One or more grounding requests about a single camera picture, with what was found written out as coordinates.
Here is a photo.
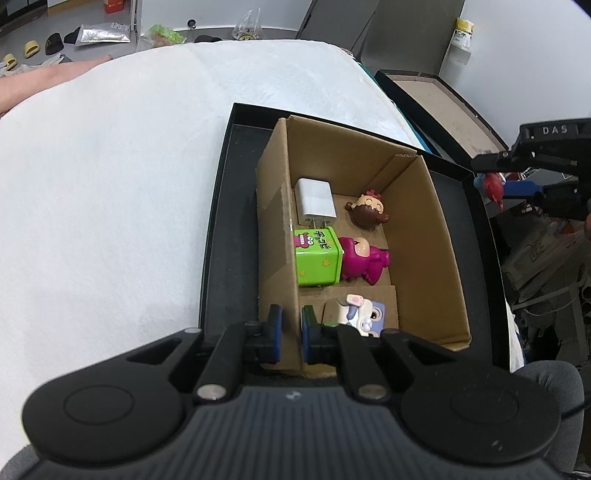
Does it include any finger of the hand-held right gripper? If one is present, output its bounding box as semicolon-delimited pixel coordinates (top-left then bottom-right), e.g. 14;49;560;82
504;181;591;220
472;120;591;179

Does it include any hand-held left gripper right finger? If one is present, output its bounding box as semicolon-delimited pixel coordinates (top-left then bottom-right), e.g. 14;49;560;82
300;305;462;402

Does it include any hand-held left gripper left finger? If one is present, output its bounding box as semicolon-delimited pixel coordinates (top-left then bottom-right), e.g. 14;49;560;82
121;304;284;403

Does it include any red and blue toy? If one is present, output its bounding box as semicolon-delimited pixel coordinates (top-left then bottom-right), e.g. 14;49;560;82
475;172;506;212

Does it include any white grey rabbit cube toy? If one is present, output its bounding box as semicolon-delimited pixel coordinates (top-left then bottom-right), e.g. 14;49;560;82
323;293;385;339

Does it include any green cartoon toy box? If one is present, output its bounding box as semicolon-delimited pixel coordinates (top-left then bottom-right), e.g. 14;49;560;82
293;227;345;288

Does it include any magenta costume toy figure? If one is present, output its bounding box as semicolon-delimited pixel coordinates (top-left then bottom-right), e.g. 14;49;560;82
338;235;392;287

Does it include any brown cardboard box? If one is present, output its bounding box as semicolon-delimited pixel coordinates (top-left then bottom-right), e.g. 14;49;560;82
255;115;472;377

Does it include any black shallow tray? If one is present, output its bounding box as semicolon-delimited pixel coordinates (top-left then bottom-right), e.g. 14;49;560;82
198;102;511;376

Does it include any white charger plug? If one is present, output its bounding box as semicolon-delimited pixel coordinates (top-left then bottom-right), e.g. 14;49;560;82
294;178;338;229

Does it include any brown-haired toy figure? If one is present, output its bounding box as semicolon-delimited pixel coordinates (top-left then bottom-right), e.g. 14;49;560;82
345;188;389;230

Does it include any black box with cardboard liner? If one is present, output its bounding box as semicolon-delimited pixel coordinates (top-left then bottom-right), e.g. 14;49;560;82
375;69;511;172

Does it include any white yellow-topped packet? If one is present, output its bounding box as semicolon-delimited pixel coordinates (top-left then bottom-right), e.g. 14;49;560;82
449;17;475;65

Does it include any person's grey trouser leg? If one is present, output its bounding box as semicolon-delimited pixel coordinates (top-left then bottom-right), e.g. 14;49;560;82
510;360;586;474

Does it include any black folded board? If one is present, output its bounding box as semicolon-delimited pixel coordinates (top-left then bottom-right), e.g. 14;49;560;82
295;0;465;75

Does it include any clear plastic bag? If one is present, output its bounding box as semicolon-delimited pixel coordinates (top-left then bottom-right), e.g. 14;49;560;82
231;9;264;42

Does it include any green snack packet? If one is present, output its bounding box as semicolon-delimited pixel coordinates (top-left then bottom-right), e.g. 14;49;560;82
147;24;186;47

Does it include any silver foil bag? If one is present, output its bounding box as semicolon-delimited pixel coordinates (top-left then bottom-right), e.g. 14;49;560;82
76;24;132;47

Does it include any pink blanket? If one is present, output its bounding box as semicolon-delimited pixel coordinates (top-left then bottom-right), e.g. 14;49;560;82
0;54;114;116

